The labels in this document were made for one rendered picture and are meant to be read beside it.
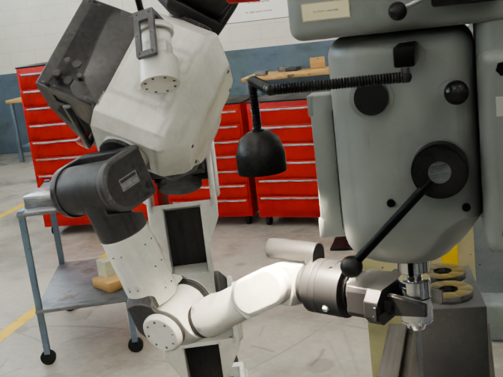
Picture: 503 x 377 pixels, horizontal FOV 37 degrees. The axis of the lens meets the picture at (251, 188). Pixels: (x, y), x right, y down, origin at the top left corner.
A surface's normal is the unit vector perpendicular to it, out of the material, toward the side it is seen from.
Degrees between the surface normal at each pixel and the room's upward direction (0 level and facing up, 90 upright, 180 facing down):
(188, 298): 39
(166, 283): 80
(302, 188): 90
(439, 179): 90
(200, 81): 86
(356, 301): 90
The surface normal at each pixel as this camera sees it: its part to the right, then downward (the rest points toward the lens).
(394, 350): -0.11, -0.97
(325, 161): -0.25, 0.25
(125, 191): 0.79, -0.11
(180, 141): 0.54, 0.49
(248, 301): -0.60, 0.11
